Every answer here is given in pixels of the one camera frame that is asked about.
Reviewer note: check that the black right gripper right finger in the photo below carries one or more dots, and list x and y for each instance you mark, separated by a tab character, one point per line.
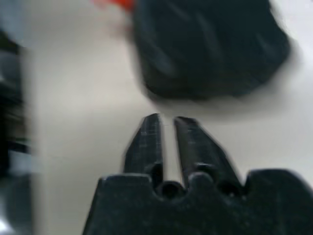
198	149

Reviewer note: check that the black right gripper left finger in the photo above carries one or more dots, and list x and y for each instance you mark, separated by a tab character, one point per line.
146	151

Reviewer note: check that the black tool case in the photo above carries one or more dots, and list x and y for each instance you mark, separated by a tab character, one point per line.
207	49

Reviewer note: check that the orange black utility knife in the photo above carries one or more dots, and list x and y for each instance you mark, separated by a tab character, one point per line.
122	3

